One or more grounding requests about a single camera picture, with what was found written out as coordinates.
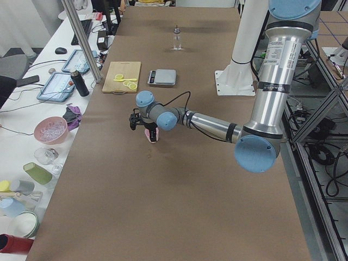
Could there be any green cup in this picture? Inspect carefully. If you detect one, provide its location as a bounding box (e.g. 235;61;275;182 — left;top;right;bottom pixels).
23;162;53;185

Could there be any red cylinder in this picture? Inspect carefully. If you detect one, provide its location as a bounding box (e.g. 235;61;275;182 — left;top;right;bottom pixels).
1;234;34;254

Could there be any yellow plastic knife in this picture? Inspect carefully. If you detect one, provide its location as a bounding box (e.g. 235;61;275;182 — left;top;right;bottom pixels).
113;78;138;82

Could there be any pink bowl with ice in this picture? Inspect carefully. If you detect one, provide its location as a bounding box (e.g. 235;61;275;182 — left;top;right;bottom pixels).
34;116;69;145

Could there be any bamboo cutting board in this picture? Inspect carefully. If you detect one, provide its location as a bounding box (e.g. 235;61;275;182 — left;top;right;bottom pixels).
102;61;141;94

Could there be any digital kitchen scale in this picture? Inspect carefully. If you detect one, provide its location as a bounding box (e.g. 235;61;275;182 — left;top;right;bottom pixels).
147;69;177;86

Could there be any white green bowl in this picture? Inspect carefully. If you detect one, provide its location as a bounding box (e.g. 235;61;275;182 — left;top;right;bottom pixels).
7;211;39;238

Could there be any black thermos bottle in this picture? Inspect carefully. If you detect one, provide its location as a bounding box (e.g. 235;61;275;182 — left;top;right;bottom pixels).
70;68;89;97

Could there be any far blue teach pendant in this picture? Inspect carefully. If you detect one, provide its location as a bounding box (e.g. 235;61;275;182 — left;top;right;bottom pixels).
61;49;89;74

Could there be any wine glass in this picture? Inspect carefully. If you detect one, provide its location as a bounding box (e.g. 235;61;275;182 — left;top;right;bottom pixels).
34;147;63;175

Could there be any purple grey cloth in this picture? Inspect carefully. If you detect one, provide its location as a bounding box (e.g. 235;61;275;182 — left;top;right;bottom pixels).
63;104;82;131

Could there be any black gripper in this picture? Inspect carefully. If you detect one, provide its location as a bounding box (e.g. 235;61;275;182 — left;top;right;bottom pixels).
129;108;158;141

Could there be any clear glass sauce bottle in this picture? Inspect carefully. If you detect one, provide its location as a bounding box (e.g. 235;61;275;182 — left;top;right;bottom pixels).
173;25;182;51

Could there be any blue teach pendant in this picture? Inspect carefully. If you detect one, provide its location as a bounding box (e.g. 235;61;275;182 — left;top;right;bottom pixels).
61;49;89;74
36;72;74;102

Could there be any black keyboard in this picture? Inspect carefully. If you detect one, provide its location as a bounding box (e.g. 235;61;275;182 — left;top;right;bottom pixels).
71;19;94;46

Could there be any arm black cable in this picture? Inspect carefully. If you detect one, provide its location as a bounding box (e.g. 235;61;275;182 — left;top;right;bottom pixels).
162;91;228;142

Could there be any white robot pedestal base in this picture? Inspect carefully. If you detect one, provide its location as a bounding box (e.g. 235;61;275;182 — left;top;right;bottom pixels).
215;0;269;96

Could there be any black smartphone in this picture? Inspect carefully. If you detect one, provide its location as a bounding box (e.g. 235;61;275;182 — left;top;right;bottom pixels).
16;75;40;87

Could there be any black computer mouse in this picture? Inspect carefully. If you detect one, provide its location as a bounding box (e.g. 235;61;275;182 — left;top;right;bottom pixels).
55;47;67;54

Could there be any pink plastic cup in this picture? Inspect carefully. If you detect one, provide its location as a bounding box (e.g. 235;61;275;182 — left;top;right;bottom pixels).
144;128;159;143

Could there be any near blue teach pendant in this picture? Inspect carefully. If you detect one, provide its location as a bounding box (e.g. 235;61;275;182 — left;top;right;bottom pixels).
36;72;74;102

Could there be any grey cup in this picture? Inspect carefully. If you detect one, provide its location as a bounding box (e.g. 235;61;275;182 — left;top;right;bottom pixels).
10;179;35;195

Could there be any aluminium frame post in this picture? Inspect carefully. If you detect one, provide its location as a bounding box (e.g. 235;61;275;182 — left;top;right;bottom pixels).
61;0;102;83

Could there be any light blue cup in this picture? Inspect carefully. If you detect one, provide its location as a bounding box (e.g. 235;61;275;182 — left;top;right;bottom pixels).
1;197;26;218

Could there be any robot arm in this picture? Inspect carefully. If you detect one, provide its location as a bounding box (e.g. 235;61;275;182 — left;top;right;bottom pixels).
129;1;321;173

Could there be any black power box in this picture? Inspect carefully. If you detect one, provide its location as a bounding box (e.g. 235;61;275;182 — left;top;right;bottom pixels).
97;30;108;51

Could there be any yellow cup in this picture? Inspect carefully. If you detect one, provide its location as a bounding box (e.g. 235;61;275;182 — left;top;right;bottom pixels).
0;180;11;192

